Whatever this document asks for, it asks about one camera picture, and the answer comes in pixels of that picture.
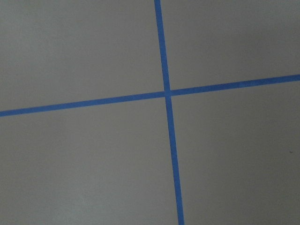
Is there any crossing blue tape strip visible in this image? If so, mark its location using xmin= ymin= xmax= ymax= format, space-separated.
xmin=0 ymin=75 xmax=300 ymax=117

